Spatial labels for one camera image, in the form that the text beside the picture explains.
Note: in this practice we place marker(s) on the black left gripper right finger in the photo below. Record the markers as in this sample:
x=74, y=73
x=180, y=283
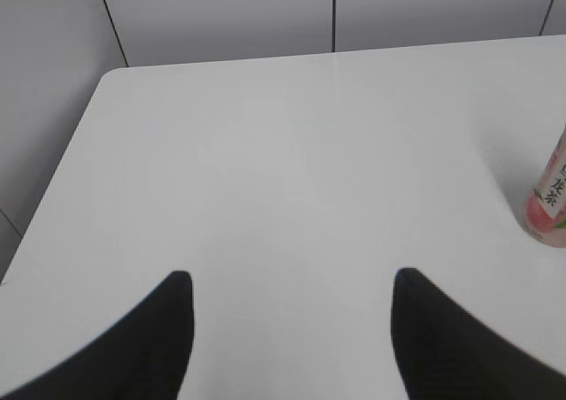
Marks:
x=444, y=352

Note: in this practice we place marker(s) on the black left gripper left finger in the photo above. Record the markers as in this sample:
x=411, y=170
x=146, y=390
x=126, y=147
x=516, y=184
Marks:
x=144, y=355

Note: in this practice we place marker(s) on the pink peach tea bottle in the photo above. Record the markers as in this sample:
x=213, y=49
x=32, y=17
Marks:
x=544, y=211

